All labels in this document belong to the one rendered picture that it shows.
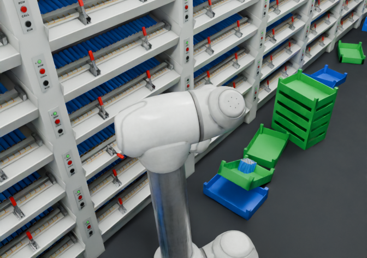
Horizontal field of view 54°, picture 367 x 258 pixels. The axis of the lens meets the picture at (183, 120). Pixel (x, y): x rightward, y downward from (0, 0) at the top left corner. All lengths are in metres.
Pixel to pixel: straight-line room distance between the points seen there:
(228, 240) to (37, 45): 0.86
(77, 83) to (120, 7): 0.32
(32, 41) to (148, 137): 0.53
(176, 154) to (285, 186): 1.41
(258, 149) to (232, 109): 1.59
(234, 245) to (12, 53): 0.90
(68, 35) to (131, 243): 1.11
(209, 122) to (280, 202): 1.33
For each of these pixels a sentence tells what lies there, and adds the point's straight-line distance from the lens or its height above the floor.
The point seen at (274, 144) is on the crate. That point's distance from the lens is 2.46.
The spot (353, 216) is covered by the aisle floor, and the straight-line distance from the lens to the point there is 2.17.
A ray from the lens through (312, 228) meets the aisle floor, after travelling 2.05.
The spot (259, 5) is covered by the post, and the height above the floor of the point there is 0.85.
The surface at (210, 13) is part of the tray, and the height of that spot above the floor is 0.94.
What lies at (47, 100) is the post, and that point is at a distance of 1.27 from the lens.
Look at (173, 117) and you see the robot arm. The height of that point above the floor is 1.10.
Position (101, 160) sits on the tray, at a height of 0.53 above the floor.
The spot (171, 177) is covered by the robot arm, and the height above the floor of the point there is 0.92.
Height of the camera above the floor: 1.59
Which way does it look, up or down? 37 degrees down
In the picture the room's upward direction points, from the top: 2 degrees counter-clockwise
